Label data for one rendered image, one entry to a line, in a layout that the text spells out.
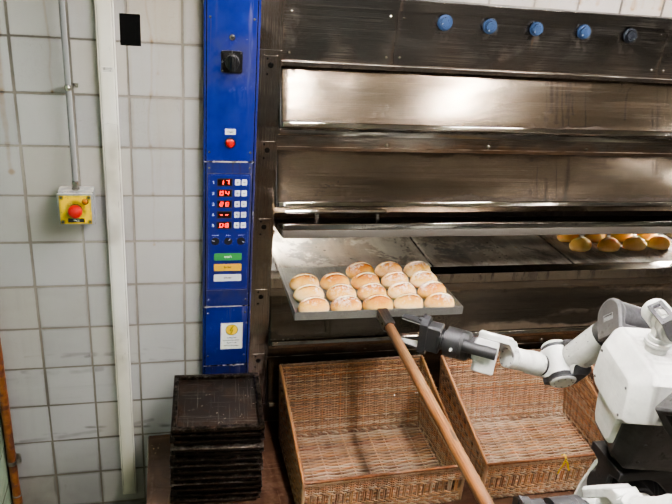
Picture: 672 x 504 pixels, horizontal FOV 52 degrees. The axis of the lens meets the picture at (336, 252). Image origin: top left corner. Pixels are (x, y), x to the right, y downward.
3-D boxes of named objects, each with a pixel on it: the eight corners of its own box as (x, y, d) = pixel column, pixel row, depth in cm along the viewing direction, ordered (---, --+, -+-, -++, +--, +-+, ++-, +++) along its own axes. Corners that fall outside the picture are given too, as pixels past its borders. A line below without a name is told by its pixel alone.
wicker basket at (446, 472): (272, 424, 257) (276, 362, 246) (414, 411, 271) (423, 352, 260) (297, 523, 214) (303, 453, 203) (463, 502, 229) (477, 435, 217)
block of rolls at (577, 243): (507, 200, 329) (509, 189, 327) (595, 200, 340) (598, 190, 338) (573, 254, 276) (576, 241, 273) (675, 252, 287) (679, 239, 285)
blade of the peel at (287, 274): (462, 314, 222) (463, 306, 221) (294, 320, 210) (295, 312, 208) (425, 265, 254) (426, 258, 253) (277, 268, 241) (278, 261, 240)
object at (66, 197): (62, 216, 209) (59, 185, 205) (96, 216, 211) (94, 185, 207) (58, 226, 203) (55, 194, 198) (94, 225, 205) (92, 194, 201)
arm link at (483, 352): (464, 329, 207) (502, 339, 203) (455, 364, 206) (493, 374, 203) (459, 328, 196) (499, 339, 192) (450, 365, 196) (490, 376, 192)
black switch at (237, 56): (220, 72, 199) (221, 33, 194) (242, 73, 200) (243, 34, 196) (221, 74, 195) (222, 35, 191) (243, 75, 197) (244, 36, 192)
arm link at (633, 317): (623, 328, 200) (656, 304, 190) (629, 355, 194) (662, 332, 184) (589, 318, 197) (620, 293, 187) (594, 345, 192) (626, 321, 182)
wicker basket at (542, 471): (427, 412, 272) (437, 352, 260) (555, 402, 285) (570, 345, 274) (477, 502, 229) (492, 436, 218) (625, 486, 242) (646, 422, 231)
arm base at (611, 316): (634, 328, 199) (660, 304, 191) (646, 365, 189) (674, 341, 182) (589, 315, 195) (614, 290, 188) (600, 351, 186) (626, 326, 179)
